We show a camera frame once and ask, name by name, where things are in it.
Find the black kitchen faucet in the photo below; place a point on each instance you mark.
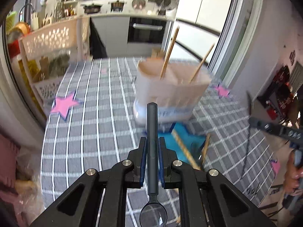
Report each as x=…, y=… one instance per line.
x=26, y=13

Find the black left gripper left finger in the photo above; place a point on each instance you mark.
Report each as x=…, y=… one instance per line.
x=98, y=198

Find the brown cooking pot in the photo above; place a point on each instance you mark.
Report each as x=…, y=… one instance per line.
x=116, y=6

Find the pink star sticker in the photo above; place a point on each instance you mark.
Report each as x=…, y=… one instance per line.
x=62, y=105
x=275, y=164
x=222, y=91

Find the black frying pan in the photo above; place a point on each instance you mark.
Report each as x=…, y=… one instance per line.
x=92, y=8

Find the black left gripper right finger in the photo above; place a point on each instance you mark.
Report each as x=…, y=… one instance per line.
x=206, y=198

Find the pink chair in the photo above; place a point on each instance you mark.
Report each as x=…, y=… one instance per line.
x=9, y=153

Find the plain wooden chopstick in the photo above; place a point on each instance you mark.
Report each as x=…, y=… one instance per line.
x=205, y=148

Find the grey checked tablecloth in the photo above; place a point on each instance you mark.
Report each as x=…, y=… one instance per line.
x=101, y=130

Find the blue star sticker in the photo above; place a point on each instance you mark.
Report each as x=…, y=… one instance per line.
x=187, y=145

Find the beige plastic utensil holder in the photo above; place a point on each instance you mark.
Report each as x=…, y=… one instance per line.
x=176, y=93

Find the patterned bamboo chopstick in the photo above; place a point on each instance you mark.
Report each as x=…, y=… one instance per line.
x=185, y=151

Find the light wooden chopstick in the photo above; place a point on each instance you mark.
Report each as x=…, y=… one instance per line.
x=166, y=61

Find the green plastic basket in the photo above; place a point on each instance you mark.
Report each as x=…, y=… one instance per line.
x=10, y=20

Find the black built-in oven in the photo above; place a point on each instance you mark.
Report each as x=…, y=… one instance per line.
x=143, y=30

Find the beige plastic storage rack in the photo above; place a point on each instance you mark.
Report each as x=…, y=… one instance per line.
x=69, y=37

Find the person's right hand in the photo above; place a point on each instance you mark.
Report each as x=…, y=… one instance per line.
x=292, y=177

